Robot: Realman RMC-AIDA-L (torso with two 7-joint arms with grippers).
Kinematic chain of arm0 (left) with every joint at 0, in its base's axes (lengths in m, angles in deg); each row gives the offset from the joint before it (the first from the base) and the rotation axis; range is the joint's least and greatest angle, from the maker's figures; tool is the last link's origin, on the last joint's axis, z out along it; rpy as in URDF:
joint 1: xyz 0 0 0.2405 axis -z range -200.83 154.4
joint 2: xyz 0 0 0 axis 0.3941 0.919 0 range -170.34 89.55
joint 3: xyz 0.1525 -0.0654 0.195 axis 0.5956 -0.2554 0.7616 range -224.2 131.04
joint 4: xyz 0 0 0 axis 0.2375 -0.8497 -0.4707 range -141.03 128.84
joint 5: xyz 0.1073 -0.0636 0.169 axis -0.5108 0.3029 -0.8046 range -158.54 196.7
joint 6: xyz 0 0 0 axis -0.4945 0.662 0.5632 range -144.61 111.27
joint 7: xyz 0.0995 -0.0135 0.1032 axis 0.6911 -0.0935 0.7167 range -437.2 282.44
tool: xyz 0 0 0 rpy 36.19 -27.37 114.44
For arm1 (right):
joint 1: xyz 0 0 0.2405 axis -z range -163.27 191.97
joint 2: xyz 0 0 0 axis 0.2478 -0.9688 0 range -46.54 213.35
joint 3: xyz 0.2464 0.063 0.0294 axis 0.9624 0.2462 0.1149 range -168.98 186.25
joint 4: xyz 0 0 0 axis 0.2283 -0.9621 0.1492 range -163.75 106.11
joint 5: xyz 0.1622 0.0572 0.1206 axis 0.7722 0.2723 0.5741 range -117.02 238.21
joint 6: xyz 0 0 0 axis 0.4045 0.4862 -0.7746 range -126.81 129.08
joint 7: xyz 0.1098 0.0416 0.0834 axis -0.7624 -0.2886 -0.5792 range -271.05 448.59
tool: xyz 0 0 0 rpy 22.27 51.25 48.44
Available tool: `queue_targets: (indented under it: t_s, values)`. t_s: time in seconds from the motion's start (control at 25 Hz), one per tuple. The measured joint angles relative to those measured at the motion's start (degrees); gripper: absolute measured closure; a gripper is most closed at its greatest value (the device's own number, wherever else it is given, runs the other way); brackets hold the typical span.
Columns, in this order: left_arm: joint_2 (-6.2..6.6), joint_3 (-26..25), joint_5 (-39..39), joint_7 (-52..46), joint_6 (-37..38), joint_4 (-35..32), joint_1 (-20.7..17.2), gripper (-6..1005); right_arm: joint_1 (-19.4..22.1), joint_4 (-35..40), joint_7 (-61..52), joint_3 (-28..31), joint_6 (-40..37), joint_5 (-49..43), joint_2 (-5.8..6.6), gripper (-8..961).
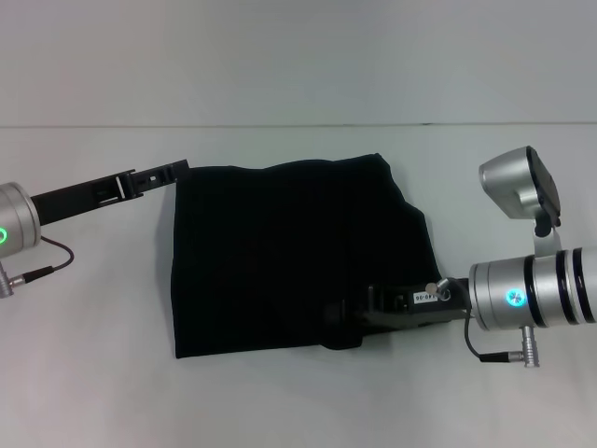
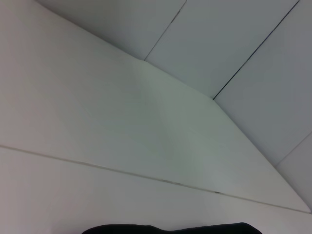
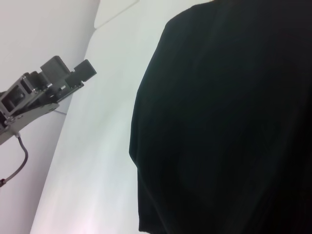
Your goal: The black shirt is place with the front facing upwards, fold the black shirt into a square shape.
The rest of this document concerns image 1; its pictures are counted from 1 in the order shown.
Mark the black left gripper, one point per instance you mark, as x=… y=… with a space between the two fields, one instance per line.
x=74 y=198

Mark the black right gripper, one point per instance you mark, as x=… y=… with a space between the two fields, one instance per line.
x=420 y=303

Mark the black shirt with FREE print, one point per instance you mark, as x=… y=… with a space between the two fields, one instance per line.
x=289 y=256

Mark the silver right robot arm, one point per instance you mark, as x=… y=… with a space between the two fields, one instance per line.
x=531 y=261

